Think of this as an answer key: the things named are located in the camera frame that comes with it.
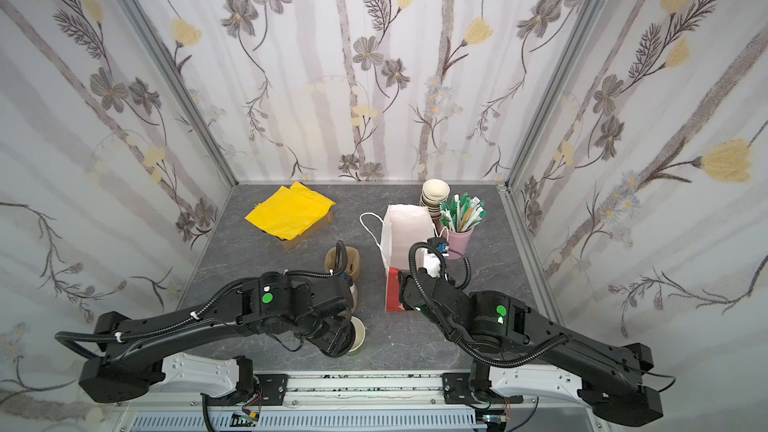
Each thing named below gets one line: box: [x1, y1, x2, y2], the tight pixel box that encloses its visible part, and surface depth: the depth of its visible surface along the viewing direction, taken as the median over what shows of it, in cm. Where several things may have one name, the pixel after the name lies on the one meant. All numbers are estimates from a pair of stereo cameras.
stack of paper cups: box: [420, 178, 451, 219], surface depth 96 cm
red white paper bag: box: [360, 204, 435, 313], surface depth 82 cm
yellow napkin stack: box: [245, 181, 336, 240], surface depth 107 cm
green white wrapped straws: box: [439, 192, 487, 232], surface depth 90 cm
